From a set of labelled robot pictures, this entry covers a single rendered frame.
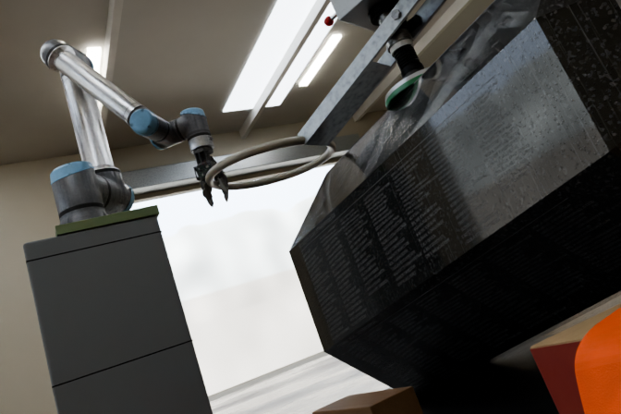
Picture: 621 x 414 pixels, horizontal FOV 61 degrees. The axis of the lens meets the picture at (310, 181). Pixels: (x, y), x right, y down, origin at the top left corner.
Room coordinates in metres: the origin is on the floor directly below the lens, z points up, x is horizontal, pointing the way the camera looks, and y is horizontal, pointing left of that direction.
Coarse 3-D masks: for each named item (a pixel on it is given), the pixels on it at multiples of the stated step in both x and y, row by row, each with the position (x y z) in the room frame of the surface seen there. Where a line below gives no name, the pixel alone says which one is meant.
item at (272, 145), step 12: (264, 144) 1.60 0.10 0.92; (276, 144) 1.60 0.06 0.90; (288, 144) 1.62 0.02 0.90; (300, 144) 1.65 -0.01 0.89; (228, 156) 1.63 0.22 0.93; (240, 156) 1.61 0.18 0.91; (324, 156) 1.93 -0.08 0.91; (216, 168) 1.66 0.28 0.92; (300, 168) 2.04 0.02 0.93; (312, 168) 2.02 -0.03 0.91; (252, 180) 2.04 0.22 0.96; (264, 180) 2.05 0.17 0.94; (276, 180) 2.06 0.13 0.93
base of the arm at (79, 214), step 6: (84, 204) 1.68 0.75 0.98; (90, 204) 1.70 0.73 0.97; (96, 204) 1.72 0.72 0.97; (102, 204) 1.75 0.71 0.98; (66, 210) 1.67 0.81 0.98; (72, 210) 1.67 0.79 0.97; (78, 210) 1.67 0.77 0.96; (84, 210) 1.68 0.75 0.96; (90, 210) 1.69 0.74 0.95; (96, 210) 1.71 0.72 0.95; (102, 210) 1.73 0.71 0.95; (60, 216) 1.69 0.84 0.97; (66, 216) 1.67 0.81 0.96; (72, 216) 1.67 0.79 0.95; (78, 216) 1.67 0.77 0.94; (84, 216) 1.67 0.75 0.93; (90, 216) 1.68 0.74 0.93; (96, 216) 1.69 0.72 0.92; (60, 222) 1.70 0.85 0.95; (66, 222) 1.67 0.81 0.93
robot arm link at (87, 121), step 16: (64, 80) 1.87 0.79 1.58; (80, 96) 1.86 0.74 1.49; (80, 112) 1.86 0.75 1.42; (96, 112) 1.90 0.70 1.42; (80, 128) 1.86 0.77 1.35; (96, 128) 1.88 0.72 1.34; (80, 144) 1.87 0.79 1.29; (96, 144) 1.87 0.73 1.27; (96, 160) 1.87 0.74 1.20; (112, 160) 1.93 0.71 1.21; (112, 176) 1.87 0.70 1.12; (112, 192) 1.83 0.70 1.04; (128, 192) 1.94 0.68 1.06; (112, 208) 1.87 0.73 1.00; (128, 208) 1.97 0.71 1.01
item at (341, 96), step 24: (408, 0) 1.32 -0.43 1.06; (432, 0) 1.39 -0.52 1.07; (384, 24) 1.38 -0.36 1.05; (360, 72) 1.46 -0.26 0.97; (384, 72) 1.54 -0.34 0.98; (336, 96) 1.53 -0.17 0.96; (360, 96) 1.58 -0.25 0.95; (312, 120) 1.61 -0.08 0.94; (336, 120) 1.63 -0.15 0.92; (312, 144) 1.68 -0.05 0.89
